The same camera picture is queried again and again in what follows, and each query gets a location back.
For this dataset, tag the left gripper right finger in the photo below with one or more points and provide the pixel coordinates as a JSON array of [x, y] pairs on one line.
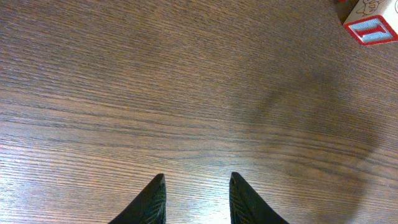
[[247, 206]]

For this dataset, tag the red-striped centre wooden block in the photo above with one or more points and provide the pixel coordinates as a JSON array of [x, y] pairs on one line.
[[373, 22]]

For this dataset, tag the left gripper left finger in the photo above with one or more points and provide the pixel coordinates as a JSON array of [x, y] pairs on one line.
[[148, 207]]

